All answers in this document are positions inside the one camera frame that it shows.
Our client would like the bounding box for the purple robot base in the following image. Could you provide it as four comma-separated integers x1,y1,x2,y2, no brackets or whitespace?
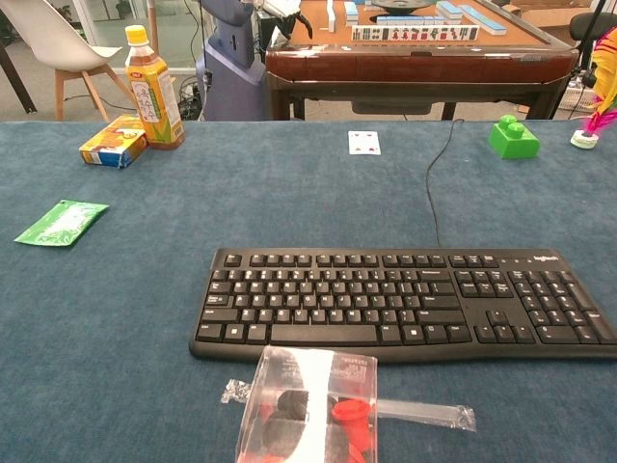
195,0,268,122

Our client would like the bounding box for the black Logitech keyboard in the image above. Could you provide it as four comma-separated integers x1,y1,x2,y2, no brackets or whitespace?
188,247,617,364

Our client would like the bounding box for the white playing card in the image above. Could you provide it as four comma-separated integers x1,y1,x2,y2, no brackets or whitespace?
347,130,382,156

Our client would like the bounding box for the clear plastic box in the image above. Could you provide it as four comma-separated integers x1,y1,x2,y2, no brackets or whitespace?
234,344,380,463

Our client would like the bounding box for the blue table cloth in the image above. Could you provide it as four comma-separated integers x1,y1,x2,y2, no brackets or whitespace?
0,119,617,463

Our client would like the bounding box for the brown mahjong table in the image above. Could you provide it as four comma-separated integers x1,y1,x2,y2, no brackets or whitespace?
264,0,580,122

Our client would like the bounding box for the yellow tea bottle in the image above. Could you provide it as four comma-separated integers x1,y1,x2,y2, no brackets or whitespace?
124,24,186,150

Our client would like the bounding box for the yellow blue carton box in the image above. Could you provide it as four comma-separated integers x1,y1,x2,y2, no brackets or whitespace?
78,114,148,170

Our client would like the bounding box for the green toy building block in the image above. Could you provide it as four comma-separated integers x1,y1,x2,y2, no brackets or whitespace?
488,114,541,160

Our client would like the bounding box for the row of mahjong tiles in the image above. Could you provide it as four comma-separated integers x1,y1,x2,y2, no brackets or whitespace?
351,23,481,43

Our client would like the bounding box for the green sachet packet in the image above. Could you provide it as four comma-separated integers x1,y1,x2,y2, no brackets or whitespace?
13,199,111,248

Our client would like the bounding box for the white plastic basket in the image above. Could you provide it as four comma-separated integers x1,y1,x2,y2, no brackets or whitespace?
558,79,606,113

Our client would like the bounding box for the white chair with wooden legs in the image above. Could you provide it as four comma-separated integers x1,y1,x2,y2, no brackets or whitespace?
0,0,139,123

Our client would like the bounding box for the brown cardboard box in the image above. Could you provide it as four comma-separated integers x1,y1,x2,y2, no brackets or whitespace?
500,0,599,29

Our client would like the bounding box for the colourful feather shuttlecock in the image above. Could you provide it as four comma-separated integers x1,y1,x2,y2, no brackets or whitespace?
570,26,617,150

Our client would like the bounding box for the black round stool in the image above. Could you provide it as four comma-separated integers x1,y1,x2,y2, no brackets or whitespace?
569,12,617,44

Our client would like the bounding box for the black keyboard cable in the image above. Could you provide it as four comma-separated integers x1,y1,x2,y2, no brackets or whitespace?
425,119,466,248

